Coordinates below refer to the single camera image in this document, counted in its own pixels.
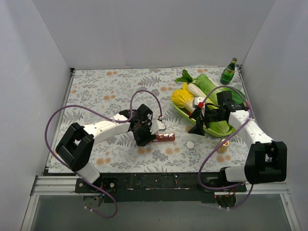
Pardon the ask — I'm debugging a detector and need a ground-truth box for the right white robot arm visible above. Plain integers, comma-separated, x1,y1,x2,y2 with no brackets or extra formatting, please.
189,91,287,191

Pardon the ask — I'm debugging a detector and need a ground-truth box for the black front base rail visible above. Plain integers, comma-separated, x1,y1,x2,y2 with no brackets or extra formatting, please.
69,172,248,204

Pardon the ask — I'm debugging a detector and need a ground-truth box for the green oval vegetable tray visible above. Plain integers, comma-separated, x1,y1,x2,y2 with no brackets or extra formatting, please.
173,104,236,138

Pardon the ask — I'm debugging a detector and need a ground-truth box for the red weekly pill organizer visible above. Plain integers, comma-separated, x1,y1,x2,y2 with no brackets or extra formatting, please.
154,133,175,142

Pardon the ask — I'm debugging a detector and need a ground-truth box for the green bok choy toy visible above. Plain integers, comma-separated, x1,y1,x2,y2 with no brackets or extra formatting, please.
192,74,246,105

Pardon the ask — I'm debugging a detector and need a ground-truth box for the round green cabbage toy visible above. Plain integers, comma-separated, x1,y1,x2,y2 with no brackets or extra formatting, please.
209,121,232,134

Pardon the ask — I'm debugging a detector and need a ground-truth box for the yellow napa cabbage toy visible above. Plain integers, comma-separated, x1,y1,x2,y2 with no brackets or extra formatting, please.
171,82,195,113

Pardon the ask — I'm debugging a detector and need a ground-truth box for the small orange-lid jar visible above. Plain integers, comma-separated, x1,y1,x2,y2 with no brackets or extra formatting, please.
217,139,230,154

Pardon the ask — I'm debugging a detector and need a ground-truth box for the floral patterned table mat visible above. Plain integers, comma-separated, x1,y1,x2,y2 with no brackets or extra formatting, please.
54,67,249,173

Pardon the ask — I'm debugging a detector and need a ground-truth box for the white bottle cap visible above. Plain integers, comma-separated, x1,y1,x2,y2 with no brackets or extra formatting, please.
186,141,194,149

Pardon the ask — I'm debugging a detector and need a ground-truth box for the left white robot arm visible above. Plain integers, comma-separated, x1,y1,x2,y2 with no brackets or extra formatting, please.
55,104,165,193

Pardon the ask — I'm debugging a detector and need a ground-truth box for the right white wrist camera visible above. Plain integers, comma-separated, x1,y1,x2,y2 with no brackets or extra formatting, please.
192,97,205,110

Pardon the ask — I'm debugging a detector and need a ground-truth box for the green glass bottle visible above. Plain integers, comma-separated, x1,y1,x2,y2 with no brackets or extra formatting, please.
220,58,237,85

